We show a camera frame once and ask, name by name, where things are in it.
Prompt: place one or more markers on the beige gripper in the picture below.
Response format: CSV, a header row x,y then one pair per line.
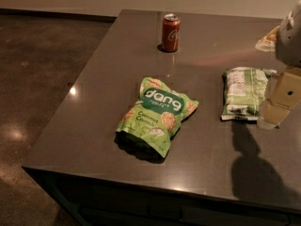
x,y
290,42

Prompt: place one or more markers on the green chip bag back side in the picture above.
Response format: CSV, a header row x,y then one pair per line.
x,y
244,93

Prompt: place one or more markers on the green dang rice chip bag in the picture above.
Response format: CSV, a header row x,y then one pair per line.
x,y
156,117

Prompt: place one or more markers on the yellow snack packet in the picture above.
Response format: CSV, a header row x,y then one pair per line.
x,y
268,42

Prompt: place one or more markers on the red soda can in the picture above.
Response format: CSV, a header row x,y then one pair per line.
x,y
170,32

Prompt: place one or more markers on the dark table cabinet base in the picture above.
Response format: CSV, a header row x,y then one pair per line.
x,y
97,202

